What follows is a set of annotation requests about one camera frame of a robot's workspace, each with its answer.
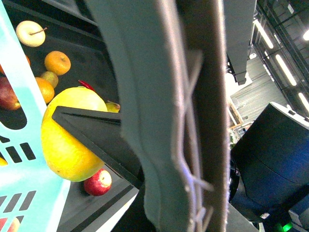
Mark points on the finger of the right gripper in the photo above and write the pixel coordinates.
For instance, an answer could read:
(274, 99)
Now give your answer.
(101, 133)

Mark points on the teal plastic shopping basket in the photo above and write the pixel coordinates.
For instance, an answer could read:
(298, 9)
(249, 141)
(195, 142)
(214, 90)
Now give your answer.
(29, 190)

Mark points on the red chili pepper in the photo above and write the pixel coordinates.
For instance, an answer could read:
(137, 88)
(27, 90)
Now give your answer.
(86, 85)

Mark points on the orange-yellow persimmon front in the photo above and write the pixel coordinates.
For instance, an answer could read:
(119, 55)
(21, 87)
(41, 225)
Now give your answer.
(46, 89)

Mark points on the small green-yellow pear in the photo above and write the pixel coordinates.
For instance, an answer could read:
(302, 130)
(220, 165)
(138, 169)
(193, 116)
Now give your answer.
(51, 77)

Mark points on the yellow-orange persimmon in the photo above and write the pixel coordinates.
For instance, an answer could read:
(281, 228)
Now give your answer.
(57, 62)

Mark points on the near black display tray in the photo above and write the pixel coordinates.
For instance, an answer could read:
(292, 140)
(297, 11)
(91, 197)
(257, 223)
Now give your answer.
(79, 39)

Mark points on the red apple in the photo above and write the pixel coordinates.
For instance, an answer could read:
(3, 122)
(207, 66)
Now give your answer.
(8, 98)

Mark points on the white pear with stem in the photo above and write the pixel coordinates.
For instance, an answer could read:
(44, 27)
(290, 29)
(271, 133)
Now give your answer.
(30, 33)

